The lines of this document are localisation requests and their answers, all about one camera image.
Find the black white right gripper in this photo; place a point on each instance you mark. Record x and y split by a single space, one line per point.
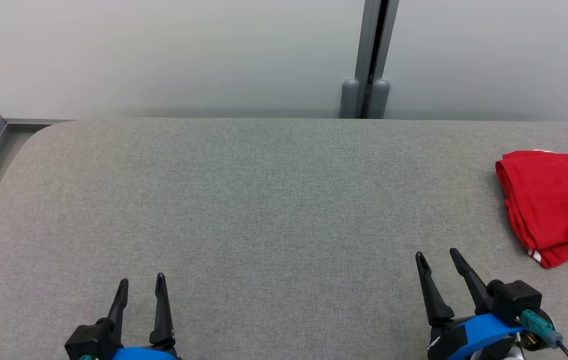
438 342

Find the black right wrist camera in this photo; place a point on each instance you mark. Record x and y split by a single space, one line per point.
513 297

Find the red shirt with white sleeves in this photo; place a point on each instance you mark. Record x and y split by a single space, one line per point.
553 200

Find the blue left camera bracket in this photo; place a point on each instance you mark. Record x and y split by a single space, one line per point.
144 355

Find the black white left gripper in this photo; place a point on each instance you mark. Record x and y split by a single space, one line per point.
171 349

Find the grey cylindrical post bumper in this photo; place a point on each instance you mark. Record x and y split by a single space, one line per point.
378 100
349 100

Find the blue camera bracket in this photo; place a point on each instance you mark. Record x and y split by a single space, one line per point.
483 327
144 355

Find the grey wall post with gap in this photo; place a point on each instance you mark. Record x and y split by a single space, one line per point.
366 40

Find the blue right camera bracket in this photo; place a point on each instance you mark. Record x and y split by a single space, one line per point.
483 327

